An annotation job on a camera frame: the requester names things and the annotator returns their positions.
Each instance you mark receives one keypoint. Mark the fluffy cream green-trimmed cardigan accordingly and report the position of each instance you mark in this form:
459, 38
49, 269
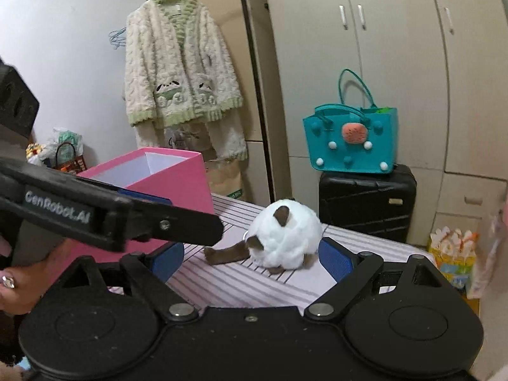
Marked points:
178, 67

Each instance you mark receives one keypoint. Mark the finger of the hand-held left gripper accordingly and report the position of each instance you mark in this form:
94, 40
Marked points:
178, 224

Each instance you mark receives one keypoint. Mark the white brown plush cat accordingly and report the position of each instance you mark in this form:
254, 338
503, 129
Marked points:
285, 238

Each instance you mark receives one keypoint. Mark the striped pink white sheet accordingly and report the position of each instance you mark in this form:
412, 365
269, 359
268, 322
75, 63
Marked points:
258, 289

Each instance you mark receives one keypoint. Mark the brown paper bag green label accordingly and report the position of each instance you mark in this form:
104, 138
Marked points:
226, 178

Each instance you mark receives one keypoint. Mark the colourful gift bag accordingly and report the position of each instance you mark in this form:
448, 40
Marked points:
452, 254

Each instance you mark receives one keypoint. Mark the white plastic bag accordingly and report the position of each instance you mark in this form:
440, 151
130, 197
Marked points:
69, 135

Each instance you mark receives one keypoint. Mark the yellow patterned packet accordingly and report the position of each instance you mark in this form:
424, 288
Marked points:
37, 153

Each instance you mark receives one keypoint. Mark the black suitcase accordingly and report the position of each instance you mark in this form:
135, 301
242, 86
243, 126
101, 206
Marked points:
365, 206

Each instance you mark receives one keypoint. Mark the teal felt tote bag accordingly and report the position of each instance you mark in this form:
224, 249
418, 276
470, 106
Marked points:
337, 151

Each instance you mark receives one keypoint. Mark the person's left hand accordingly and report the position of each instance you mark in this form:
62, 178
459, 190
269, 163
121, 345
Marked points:
24, 285

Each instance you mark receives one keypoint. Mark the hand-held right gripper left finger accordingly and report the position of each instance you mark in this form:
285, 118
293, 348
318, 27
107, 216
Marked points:
168, 262

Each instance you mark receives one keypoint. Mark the pink cardboard box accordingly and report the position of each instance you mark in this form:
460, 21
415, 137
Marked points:
178, 182

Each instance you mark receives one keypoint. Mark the beige three-door wardrobe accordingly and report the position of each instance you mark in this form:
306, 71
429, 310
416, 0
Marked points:
397, 67

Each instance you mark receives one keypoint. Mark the black clothes rack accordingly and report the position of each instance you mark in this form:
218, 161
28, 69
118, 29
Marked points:
254, 87

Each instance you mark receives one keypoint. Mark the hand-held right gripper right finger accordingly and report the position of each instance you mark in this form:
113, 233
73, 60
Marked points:
337, 260

